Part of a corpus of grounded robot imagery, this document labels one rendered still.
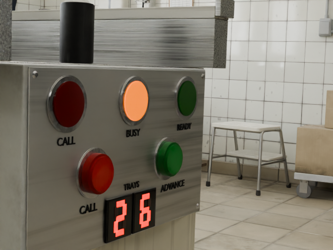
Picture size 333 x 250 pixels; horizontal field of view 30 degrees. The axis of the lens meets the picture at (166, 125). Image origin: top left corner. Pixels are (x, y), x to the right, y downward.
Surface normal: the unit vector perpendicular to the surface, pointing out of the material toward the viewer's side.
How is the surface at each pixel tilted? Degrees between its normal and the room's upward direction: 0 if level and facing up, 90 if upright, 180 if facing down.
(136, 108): 90
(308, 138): 88
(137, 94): 90
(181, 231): 90
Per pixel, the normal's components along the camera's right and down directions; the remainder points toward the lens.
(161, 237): 0.84, 0.08
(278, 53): -0.53, 0.06
